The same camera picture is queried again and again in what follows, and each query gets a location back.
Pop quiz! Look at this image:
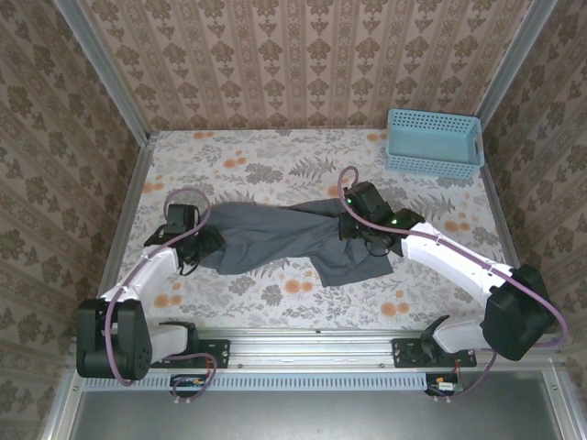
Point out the grey inside-out t-shirt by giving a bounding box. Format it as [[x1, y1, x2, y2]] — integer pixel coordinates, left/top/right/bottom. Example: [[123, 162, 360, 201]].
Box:
[[201, 197, 394, 289]]

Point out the light blue perforated plastic basket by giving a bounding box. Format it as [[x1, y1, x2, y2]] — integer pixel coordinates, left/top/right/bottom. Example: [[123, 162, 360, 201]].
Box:
[[384, 108, 486, 181]]

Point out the floral printed table cover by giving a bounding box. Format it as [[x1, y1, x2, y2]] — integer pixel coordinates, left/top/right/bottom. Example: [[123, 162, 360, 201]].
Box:
[[123, 128, 517, 331]]

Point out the small circuit board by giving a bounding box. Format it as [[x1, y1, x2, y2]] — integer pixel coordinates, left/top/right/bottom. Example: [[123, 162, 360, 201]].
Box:
[[426, 373, 462, 397], [170, 373, 207, 398]]

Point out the grey metal front panel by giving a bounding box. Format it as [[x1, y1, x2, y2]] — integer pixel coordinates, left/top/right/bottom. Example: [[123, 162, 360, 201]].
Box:
[[40, 369, 587, 440]]

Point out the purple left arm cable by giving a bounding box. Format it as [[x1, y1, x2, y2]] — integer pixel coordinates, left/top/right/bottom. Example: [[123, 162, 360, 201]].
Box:
[[103, 186, 213, 387]]

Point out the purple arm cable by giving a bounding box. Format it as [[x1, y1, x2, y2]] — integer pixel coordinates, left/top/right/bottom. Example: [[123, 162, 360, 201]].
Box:
[[337, 166, 570, 349], [103, 186, 213, 387]]

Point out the thin purple base cable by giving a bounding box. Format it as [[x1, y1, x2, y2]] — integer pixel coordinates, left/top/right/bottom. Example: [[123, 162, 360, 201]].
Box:
[[162, 352, 219, 405], [447, 346, 499, 402]]

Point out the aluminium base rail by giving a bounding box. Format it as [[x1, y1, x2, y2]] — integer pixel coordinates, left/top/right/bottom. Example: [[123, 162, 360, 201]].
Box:
[[132, 327, 563, 370]]

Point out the aluminium frame post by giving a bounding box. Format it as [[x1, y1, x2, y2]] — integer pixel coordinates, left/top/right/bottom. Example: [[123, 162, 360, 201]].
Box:
[[474, 0, 561, 121], [52, 0, 153, 144]]

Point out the white slotted cable duct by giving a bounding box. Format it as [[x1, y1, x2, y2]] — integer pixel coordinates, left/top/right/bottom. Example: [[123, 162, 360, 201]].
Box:
[[137, 373, 430, 392]]

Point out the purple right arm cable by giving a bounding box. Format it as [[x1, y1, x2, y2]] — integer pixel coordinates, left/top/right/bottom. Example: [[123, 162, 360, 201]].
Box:
[[337, 166, 570, 349]]

